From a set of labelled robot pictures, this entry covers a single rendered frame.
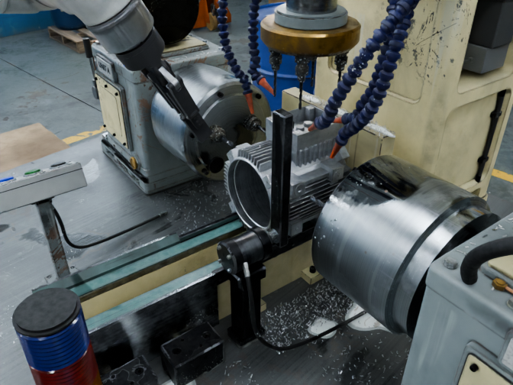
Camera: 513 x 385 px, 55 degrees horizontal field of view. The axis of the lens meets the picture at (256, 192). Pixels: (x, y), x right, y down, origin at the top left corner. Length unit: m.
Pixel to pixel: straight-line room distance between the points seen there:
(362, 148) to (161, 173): 0.62
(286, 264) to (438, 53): 0.51
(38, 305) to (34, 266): 0.74
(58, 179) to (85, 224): 0.34
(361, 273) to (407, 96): 0.44
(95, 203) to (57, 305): 0.93
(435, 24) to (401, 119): 0.20
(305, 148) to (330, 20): 0.24
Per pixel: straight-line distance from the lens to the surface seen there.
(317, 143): 0.98
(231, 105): 1.14
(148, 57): 0.80
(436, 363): 0.73
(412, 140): 1.07
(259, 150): 0.95
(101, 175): 1.55
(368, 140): 0.98
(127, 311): 0.91
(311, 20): 0.87
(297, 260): 1.08
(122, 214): 1.36
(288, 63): 2.87
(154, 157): 1.36
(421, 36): 1.02
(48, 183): 1.03
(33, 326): 0.50
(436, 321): 0.68
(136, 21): 0.78
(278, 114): 0.76
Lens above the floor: 1.56
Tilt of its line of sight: 33 degrees down
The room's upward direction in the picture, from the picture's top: straight up
